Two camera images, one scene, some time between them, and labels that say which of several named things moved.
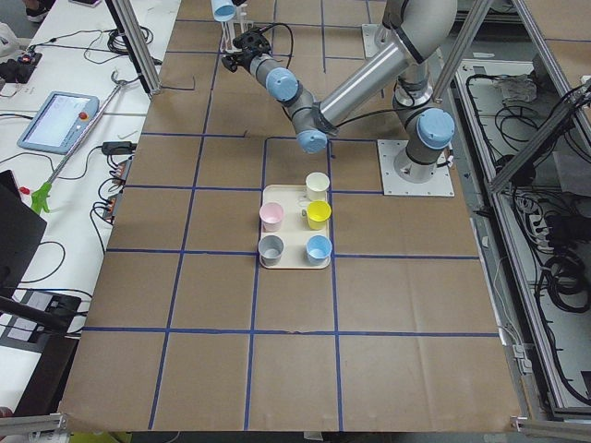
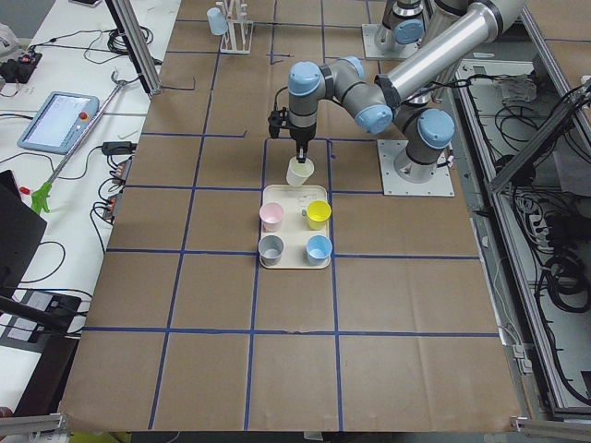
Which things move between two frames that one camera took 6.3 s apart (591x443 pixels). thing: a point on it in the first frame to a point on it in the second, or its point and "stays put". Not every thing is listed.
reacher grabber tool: (41, 198) stays put
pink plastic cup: (271, 214) stays put
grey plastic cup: (270, 250) stays put
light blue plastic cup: (223, 10) to (217, 22)
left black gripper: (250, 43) to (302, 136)
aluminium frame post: (136, 44) stays put
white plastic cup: (317, 185) to (296, 173)
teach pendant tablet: (59, 123) stays put
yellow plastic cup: (318, 213) stays put
